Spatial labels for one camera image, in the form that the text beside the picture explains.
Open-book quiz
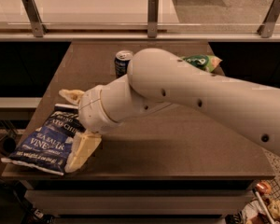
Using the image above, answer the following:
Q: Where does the green chip bag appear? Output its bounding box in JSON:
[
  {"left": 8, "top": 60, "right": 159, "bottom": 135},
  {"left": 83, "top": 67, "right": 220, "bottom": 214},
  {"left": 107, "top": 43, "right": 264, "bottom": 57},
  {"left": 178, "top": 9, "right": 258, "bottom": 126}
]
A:
[{"left": 182, "top": 55, "right": 222, "bottom": 73}]

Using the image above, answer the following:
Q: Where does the middle metal railing bracket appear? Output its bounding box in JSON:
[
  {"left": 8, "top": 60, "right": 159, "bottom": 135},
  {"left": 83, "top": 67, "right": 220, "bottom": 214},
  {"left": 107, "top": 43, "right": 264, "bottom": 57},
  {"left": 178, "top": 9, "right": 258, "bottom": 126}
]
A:
[{"left": 147, "top": 0, "right": 159, "bottom": 38}]

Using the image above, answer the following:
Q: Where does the left metal railing bracket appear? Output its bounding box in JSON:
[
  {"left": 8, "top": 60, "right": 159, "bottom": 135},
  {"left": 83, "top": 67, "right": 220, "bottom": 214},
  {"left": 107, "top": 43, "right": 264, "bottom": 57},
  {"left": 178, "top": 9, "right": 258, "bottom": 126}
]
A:
[{"left": 21, "top": 0, "right": 46, "bottom": 37}]

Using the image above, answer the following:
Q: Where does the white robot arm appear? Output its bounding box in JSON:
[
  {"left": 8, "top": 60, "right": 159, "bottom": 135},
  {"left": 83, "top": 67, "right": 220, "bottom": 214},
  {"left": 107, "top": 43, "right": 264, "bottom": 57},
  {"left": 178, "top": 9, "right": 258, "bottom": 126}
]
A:
[{"left": 59, "top": 49, "right": 280, "bottom": 157}]

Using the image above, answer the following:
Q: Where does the blue soda can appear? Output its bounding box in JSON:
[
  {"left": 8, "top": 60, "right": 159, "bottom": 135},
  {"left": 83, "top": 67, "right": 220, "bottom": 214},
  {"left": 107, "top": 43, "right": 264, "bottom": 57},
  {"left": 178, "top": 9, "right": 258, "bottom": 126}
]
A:
[{"left": 114, "top": 50, "right": 133, "bottom": 77}]

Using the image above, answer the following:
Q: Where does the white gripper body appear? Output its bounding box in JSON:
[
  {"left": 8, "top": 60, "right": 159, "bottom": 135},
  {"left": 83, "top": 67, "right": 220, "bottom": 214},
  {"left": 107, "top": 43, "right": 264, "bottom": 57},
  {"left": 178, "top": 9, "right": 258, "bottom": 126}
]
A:
[{"left": 78, "top": 85, "right": 119, "bottom": 134}]

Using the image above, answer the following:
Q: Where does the wire basket with snacks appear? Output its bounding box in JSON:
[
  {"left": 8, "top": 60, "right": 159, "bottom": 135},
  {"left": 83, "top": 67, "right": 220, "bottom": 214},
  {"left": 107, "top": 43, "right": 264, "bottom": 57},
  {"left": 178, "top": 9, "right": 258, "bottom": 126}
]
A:
[{"left": 240, "top": 180, "right": 280, "bottom": 224}]

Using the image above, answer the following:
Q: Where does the blue chip bag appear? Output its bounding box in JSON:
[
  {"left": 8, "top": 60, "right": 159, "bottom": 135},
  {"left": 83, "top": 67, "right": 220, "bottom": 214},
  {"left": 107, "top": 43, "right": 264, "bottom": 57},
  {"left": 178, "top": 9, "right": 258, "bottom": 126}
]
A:
[{"left": 1, "top": 104, "right": 85, "bottom": 175}]

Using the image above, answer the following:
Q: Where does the right metal railing bracket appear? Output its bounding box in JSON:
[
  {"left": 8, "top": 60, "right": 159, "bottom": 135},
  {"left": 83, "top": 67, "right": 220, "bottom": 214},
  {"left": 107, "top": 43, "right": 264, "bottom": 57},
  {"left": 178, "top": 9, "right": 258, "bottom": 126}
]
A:
[{"left": 257, "top": 0, "right": 280, "bottom": 38}]

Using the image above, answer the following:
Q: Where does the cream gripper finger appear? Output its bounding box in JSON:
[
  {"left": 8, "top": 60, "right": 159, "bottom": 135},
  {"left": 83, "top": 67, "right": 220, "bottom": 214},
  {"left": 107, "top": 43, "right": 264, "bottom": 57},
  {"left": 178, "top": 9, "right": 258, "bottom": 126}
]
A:
[
  {"left": 64, "top": 132, "right": 102, "bottom": 173},
  {"left": 59, "top": 89, "right": 84, "bottom": 105}
]

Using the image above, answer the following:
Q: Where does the metal railing bracket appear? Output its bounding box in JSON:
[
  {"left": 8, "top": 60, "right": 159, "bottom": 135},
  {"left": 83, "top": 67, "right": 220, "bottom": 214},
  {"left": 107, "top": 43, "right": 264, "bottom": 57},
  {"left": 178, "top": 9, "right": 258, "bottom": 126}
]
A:
[
  {"left": 147, "top": 0, "right": 159, "bottom": 38},
  {"left": 257, "top": 0, "right": 280, "bottom": 38},
  {"left": 21, "top": 0, "right": 46, "bottom": 37}
]

